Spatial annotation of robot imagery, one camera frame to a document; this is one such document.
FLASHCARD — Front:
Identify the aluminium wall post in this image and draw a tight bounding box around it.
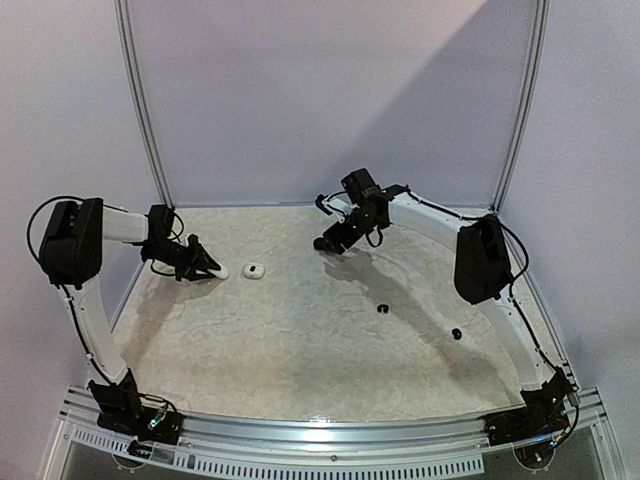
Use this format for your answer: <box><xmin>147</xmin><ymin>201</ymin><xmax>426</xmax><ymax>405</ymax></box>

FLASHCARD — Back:
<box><xmin>491</xmin><ymin>0</ymin><xmax>550</xmax><ymax>213</ymax></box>
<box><xmin>114</xmin><ymin>0</ymin><xmax>175</xmax><ymax>207</ymax></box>

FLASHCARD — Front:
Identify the right aluminium wall post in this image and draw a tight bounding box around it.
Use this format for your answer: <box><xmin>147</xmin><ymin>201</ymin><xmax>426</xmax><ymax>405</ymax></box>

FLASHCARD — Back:
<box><xmin>491</xmin><ymin>0</ymin><xmax>550</xmax><ymax>213</ymax></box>

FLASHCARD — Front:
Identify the white stem earbud charging case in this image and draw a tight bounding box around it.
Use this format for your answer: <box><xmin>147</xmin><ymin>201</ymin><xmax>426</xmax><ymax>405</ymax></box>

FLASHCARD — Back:
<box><xmin>243</xmin><ymin>263</ymin><xmax>266</xmax><ymax>280</ymax></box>

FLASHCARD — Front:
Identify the white oval earbud charging case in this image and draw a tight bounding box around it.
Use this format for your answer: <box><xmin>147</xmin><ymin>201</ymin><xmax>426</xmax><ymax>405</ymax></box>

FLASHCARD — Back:
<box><xmin>209</xmin><ymin>266</ymin><xmax>229</xmax><ymax>280</ymax></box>

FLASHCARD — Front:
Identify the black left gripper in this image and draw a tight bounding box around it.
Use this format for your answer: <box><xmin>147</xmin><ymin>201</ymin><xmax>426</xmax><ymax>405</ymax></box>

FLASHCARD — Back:
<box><xmin>143</xmin><ymin>237</ymin><xmax>220</xmax><ymax>281</ymax></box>

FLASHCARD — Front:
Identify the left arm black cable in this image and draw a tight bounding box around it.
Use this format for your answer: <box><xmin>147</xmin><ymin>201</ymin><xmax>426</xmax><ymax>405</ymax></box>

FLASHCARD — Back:
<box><xmin>25</xmin><ymin>195</ymin><xmax>189</xmax><ymax>366</ymax></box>

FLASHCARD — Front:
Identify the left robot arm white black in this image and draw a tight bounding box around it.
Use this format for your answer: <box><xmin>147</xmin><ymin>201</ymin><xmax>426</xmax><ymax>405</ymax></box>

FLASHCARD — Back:
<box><xmin>30</xmin><ymin>196</ymin><xmax>229</xmax><ymax>445</ymax></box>

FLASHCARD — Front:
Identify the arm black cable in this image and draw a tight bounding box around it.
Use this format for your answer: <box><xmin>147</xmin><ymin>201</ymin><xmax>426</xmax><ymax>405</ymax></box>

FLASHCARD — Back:
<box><xmin>25</xmin><ymin>195</ymin><xmax>189</xmax><ymax>366</ymax></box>
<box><xmin>367</xmin><ymin>184</ymin><xmax>581</xmax><ymax>401</ymax></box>

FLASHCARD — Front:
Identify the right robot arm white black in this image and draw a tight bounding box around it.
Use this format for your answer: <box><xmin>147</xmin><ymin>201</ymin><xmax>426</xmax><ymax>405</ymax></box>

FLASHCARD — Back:
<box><xmin>314</xmin><ymin>168</ymin><xmax>579</xmax><ymax>452</ymax></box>

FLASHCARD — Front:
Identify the black earbud charging case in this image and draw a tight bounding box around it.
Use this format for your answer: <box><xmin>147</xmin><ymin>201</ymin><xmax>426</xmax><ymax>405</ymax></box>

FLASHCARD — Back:
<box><xmin>313</xmin><ymin>238</ymin><xmax>330</xmax><ymax>251</ymax></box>

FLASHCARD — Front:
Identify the left aluminium wall post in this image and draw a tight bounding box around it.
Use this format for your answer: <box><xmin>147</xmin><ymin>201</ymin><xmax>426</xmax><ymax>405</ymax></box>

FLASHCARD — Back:
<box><xmin>114</xmin><ymin>0</ymin><xmax>175</xmax><ymax>207</ymax></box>

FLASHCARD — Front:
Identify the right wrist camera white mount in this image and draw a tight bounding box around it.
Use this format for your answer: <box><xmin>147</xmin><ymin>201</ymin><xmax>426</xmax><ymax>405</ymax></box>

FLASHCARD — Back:
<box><xmin>314</xmin><ymin>192</ymin><xmax>348</xmax><ymax>218</ymax></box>

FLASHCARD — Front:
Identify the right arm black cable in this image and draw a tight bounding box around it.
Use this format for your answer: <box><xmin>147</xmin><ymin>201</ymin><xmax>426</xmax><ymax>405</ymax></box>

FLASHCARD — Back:
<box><xmin>367</xmin><ymin>184</ymin><xmax>581</xmax><ymax>401</ymax></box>

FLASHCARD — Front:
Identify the aluminium front rail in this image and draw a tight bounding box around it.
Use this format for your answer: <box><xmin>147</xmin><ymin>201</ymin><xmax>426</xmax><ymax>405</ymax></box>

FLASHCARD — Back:
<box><xmin>43</xmin><ymin>387</ymin><xmax>627</xmax><ymax>479</ymax></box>

